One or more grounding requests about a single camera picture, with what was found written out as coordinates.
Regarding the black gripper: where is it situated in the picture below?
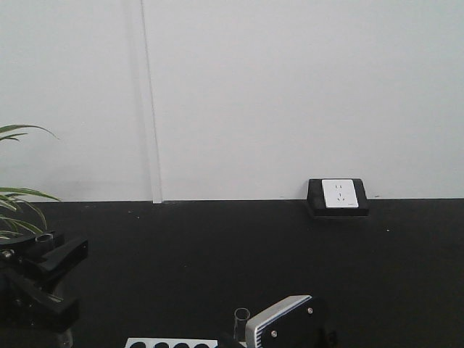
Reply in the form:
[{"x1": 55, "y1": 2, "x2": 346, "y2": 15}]
[{"x1": 1, "y1": 232, "x2": 88, "y2": 331}]

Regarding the tall clear test tube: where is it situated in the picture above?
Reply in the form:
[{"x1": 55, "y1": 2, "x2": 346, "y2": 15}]
[{"x1": 233, "y1": 307, "x2": 250, "y2": 342}]

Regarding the short clear test tube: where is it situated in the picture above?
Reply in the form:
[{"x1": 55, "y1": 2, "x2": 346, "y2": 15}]
[{"x1": 36, "y1": 233, "x2": 73, "y2": 347}]

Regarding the white test tube rack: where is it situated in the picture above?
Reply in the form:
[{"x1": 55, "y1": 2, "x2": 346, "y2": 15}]
[{"x1": 125, "y1": 337, "x2": 218, "y2": 347}]

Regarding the black and white power socket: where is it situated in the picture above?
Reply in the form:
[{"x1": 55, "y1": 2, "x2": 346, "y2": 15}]
[{"x1": 307, "y1": 178, "x2": 370, "y2": 218}]

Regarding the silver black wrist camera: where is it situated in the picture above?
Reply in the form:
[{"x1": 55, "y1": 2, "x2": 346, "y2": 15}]
[{"x1": 245, "y1": 294, "x2": 329, "y2": 347}]

